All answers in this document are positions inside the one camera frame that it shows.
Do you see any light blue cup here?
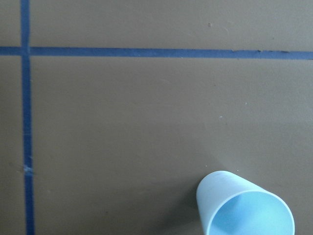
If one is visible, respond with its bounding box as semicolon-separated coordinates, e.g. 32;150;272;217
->
196;171;295;235

